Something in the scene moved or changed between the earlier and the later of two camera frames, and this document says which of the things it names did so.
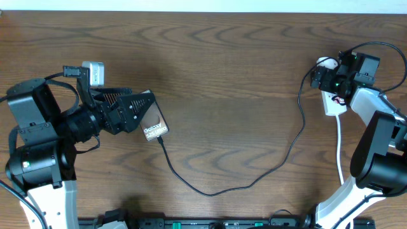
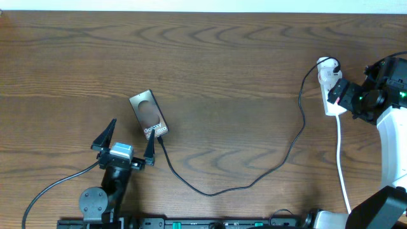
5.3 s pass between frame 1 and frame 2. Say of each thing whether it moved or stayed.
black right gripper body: moved
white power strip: stayed
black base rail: stayed
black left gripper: moved
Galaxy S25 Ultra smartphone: stayed
